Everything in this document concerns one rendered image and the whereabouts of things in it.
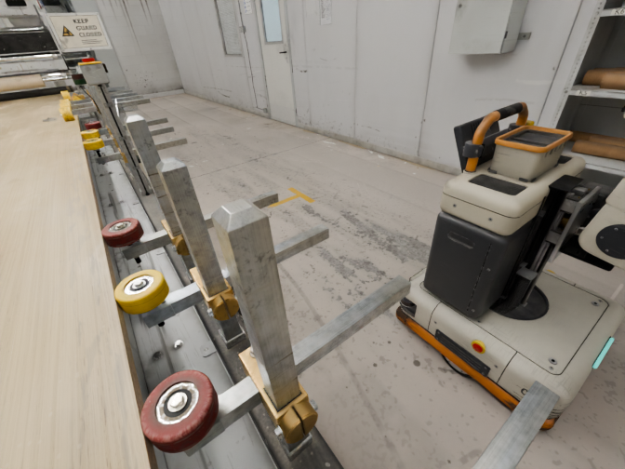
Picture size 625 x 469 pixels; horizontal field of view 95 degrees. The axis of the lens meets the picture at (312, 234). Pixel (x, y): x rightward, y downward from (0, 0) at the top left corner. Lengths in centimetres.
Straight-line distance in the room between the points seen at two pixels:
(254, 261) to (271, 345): 11
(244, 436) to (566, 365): 107
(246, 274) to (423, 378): 128
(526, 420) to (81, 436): 53
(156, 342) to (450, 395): 113
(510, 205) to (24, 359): 110
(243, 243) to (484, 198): 89
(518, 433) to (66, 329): 65
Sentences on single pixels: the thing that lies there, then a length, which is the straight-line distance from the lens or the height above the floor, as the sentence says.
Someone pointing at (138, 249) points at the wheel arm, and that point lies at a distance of 83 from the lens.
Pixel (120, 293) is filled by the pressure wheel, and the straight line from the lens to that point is 59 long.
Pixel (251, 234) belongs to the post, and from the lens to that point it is 23.
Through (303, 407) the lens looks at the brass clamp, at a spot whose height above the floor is 85.
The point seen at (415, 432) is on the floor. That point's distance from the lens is 136.
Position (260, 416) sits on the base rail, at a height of 70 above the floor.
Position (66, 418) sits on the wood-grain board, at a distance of 48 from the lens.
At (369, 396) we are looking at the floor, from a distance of 139.
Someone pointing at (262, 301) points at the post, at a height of 105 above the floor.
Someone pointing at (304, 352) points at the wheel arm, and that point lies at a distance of 48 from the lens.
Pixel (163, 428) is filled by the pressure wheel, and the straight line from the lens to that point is 41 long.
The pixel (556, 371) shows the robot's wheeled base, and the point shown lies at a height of 28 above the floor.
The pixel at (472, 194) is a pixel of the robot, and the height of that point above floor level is 80.
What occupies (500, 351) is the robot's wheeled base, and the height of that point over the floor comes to 27.
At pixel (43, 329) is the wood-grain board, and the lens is 62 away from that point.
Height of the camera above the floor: 124
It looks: 35 degrees down
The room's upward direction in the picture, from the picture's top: 5 degrees counter-clockwise
